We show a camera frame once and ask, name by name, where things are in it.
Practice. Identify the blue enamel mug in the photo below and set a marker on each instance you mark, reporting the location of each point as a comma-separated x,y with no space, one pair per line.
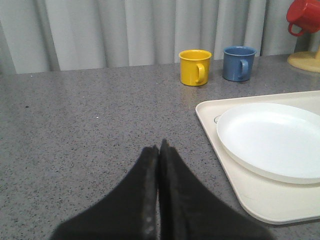
237,63

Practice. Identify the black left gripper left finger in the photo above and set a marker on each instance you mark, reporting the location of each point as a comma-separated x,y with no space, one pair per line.
128,212

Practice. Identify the wooden mug tree stand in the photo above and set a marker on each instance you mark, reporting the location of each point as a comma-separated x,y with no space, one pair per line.
306,54

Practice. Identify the yellow enamel mug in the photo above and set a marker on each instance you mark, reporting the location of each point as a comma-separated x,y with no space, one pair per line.
194,67

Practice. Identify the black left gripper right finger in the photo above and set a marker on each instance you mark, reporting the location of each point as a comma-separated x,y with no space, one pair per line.
189,211

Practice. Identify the white round plate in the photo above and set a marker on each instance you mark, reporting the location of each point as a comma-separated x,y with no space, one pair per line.
276,141

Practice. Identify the red enamel mug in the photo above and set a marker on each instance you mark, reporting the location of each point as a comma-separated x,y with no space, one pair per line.
303,16

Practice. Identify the beige rabbit serving tray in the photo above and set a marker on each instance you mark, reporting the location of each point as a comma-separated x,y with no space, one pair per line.
267,200

